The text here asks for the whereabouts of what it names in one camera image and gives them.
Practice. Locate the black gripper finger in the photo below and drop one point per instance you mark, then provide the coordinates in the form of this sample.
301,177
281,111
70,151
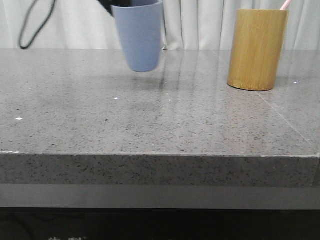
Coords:
107,5

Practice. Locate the white curtain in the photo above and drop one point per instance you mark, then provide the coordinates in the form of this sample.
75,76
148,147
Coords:
188,24

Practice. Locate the bamboo cylindrical holder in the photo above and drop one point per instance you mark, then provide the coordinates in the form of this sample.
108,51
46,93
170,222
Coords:
256,49

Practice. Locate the blue plastic cup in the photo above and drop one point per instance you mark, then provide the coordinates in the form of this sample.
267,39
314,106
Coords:
140,33

